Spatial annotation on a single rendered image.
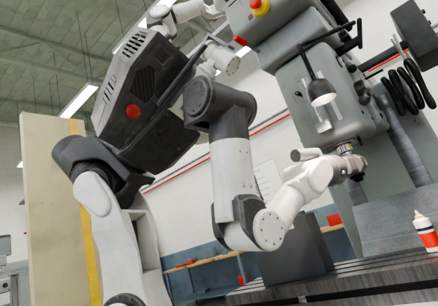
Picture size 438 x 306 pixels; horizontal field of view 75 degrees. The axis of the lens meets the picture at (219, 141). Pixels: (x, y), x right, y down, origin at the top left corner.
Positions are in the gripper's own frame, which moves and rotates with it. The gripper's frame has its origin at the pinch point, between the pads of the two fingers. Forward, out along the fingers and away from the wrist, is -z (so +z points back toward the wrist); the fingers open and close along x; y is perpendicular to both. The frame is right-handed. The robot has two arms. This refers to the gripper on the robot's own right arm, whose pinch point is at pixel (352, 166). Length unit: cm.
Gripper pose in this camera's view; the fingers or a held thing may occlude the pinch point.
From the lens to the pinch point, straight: 99.5
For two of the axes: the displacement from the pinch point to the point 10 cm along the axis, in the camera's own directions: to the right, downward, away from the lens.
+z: -8.0, 0.3, -6.0
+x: -5.4, 4.2, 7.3
